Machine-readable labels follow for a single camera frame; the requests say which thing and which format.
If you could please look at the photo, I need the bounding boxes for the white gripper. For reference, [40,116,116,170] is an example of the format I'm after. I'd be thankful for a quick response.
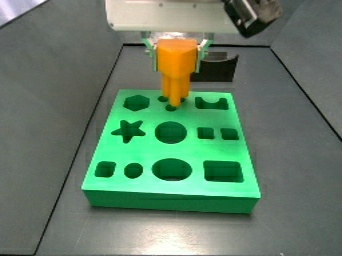
[104,0,238,72]

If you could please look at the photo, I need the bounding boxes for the orange three prong block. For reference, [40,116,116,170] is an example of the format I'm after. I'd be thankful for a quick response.
[156,39,197,107]

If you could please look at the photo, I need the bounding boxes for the green shape sorting board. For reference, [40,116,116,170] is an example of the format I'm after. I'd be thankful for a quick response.
[81,90,260,214]

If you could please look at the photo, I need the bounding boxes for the black curved holder block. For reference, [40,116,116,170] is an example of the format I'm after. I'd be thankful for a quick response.
[189,52,239,82]

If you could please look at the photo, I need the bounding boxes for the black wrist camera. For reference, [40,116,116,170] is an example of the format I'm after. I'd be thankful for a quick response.
[222,0,283,38]

